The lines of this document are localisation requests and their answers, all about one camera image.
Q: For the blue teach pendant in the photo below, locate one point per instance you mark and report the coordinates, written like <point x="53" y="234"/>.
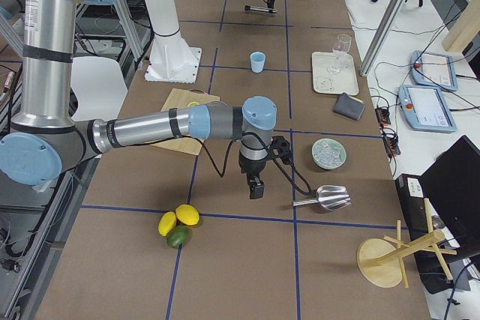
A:
<point x="425" y="109"/>
<point x="434" y="69"/>

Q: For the green lime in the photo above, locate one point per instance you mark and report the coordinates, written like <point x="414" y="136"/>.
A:
<point x="178" y="236"/>

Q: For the black computer monitor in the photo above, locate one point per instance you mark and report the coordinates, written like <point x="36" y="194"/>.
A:
<point x="452" y="185"/>

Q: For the whole yellow lemon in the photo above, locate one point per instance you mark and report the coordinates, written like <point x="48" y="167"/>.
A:
<point x="167" y="223"/>
<point x="187" y="214"/>

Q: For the black power strip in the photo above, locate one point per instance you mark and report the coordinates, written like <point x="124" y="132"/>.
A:
<point x="389" y="136"/>

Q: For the near blue teach pendant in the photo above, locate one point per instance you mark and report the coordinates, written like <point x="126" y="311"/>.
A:
<point x="425" y="109"/>

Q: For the green bowl of ice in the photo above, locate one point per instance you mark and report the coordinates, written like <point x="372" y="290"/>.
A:
<point x="328" y="154"/>

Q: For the grey folded cloth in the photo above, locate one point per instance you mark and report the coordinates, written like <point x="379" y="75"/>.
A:
<point x="349" y="106"/>

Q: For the wooden cup tree stand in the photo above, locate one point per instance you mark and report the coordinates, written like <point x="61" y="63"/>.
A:
<point x="381" y="261"/>

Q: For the light blue paper cup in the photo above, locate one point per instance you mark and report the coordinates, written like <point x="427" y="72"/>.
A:
<point x="257" y="61"/>

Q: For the far blue teach pendant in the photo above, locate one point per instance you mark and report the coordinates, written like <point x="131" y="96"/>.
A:
<point x="434" y="69"/>

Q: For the cream bear serving tray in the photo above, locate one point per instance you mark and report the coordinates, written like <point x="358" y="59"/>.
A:
<point x="326" y="82"/>

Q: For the wooden cutting board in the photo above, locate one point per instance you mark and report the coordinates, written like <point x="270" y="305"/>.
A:
<point x="179" y="99"/>

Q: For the steel muddler black tip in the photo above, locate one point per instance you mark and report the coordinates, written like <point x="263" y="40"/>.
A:
<point x="255" y="9"/>

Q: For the white plastic chair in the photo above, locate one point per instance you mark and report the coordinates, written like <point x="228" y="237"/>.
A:
<point x="99" y="86"/>

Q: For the steel ice scoop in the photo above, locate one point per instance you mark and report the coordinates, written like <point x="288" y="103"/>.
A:
<point x="328" y="197"/>

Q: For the clear wine glass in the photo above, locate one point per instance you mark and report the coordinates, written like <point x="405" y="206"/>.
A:
<point x="340" y="48"/>

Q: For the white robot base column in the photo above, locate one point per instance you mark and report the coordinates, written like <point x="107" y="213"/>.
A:
<point x="170" y="59"/>

